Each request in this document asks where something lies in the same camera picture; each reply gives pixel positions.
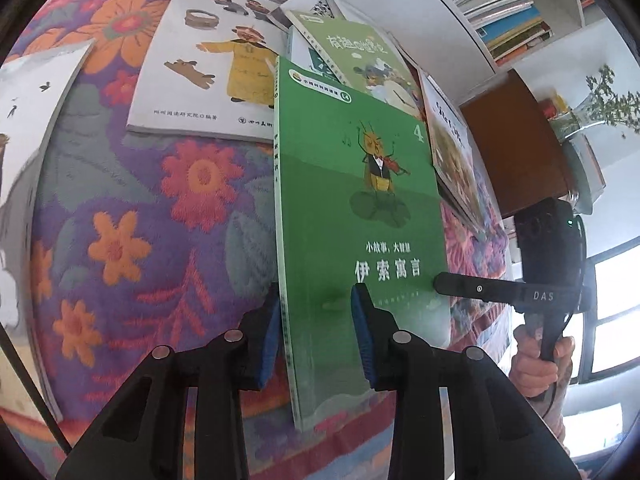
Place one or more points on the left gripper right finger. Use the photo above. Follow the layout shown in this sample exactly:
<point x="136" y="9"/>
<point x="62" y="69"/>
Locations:
<point x="496" y="434"/>

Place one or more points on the white blue geometric book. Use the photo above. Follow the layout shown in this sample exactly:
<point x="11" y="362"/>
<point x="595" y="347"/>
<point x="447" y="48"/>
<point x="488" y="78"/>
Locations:
<point x="300" y="52"/>

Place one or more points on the white book with painted cover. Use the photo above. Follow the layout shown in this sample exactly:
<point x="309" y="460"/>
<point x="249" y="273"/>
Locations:
<point x="451" y="154"/>

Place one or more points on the light green world history book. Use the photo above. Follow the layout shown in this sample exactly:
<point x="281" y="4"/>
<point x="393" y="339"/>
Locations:
<point x="360" y="58"/>

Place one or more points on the white mythology storybook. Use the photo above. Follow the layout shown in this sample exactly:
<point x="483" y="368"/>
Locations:
<point x="33" y="91"/>

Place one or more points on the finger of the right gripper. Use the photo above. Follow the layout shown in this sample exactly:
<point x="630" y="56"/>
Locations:
<point x="485" y="289"/>

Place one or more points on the leaning mixed books right shelf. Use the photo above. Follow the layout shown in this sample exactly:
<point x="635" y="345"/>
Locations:
<point x="508" y="28"/>

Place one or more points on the brown wooden cabinet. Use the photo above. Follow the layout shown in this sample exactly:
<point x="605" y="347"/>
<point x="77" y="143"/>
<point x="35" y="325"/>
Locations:
<point x="521" y="153"/>

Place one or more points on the glass vase with plant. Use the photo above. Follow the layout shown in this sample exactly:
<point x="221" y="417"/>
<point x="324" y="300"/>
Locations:
<point x="602" y="107"/>

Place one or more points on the beige book at back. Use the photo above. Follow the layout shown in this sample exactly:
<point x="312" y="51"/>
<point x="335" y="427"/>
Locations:
<point x="326" y="8"/>

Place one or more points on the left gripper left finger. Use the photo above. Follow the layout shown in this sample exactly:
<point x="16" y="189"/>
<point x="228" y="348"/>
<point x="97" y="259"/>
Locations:
<point x="181" y="409"/>

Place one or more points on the white bookshelf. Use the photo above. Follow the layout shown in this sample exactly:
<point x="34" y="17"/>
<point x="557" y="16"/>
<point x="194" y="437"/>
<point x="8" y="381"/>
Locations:
<point x="441" y="39"/>

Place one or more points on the person's right hand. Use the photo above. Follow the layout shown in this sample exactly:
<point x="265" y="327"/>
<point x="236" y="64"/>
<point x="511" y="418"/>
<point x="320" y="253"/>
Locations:
<point x="532" y="375"/>

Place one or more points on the dark green fables book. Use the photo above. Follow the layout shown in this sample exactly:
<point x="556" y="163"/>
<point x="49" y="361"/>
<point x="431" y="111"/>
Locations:
<point x="356" y="202"/>

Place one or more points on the colourful floral quilt mat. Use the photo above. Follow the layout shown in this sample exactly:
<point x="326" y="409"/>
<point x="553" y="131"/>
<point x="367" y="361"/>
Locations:
<point x="139" y="241"/>

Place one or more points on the white book yellow robed man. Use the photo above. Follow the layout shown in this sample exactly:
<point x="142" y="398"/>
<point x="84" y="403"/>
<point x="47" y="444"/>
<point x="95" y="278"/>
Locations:
<point x="210" y="71"/>

